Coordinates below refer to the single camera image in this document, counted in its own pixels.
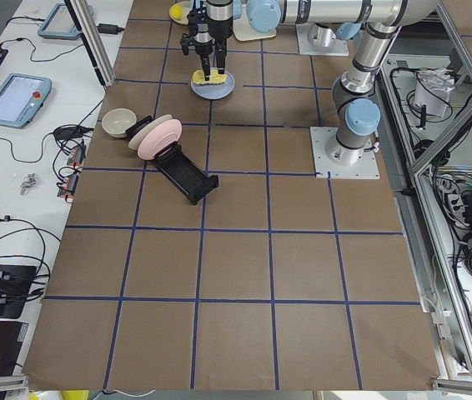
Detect blue plate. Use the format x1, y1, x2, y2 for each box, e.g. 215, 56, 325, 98
191, 70, 235, 100

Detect small metal clamp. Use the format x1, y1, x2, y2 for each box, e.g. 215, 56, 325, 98
20, 173, 38, 196

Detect black power adapter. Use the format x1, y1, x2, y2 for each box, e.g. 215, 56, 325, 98
97, 23, 124, 35

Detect yellow lemon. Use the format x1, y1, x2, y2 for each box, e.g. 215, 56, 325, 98
169, 4, 183, 21

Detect black power brick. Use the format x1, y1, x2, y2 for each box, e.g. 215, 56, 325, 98
53, 125, 93, 141

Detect lower teach pendant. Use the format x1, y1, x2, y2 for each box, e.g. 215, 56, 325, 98
0, 73, 53, 128

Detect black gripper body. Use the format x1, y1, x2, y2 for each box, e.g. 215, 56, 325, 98
193, 35, 213, 67
207, 16, 233, 57

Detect cream plate in rack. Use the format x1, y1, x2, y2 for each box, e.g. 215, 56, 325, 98
127, 114, 173, 150

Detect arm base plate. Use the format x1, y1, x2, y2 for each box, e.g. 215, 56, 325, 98
296, 23, 349, 57
310, 127, 380, 180

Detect black dish rack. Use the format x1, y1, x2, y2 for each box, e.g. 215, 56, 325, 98
126, 131, 218, 205

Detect round cream plate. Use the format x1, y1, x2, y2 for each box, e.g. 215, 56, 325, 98
168, 1, 191, 25

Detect pink plate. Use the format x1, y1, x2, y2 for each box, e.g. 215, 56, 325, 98
137, 119, 182, 161

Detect upper teach pendant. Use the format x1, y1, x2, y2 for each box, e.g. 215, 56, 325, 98
38, 3, 79, 40

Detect white rectangular tray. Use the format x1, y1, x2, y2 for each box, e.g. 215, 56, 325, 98
233, 16, 277, 42

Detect teach pendant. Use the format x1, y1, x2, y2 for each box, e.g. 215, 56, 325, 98
0, 73, 53, 128
38, 3, 79, 40

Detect cream bowl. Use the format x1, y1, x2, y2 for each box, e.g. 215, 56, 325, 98
101, 108, 137, 138

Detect aluminium frame post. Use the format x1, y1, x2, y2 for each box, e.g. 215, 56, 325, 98
64, 0, 115, 88

